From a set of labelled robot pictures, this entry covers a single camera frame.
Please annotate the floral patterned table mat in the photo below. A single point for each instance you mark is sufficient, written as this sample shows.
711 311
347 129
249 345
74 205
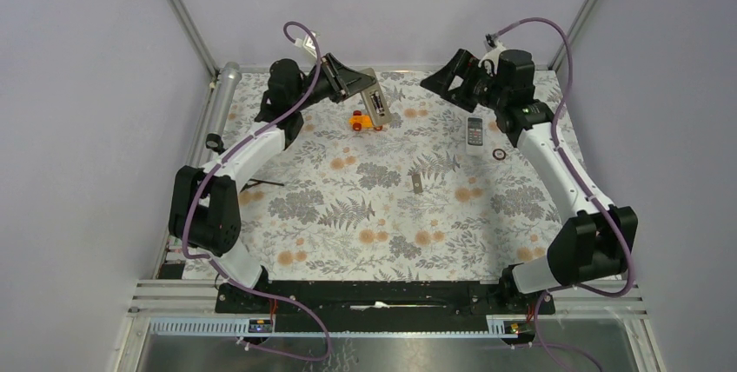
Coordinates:
347 210

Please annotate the black mini tripod stand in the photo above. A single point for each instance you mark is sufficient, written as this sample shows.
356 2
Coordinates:
251 183

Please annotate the grey battery cover strip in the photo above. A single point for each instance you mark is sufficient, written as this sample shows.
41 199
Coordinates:
417 183

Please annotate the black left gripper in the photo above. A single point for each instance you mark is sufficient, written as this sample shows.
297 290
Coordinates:
342 80

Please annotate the black batteries pair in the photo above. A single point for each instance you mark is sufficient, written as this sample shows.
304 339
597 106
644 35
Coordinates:
377 101

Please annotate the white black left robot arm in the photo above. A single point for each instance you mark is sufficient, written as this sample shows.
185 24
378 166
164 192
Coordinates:
205 212

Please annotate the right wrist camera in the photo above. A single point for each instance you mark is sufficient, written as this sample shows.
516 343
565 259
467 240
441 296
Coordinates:
495 48

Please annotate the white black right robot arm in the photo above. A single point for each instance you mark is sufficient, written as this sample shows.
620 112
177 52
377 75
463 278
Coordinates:
597 236

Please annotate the orange toy car chassis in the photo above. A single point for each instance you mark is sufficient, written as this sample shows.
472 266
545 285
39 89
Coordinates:
358 122

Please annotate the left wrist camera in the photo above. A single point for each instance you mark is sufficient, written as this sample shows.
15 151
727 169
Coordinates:
307 47

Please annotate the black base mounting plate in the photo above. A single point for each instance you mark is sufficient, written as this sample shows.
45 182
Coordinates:
373 306

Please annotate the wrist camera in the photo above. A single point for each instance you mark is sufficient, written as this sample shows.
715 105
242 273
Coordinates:
307 47
495 48

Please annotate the grey remote control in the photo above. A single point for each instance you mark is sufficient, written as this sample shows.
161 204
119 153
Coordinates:
377 120

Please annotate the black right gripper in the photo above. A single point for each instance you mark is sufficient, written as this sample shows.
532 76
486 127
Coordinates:
462 65

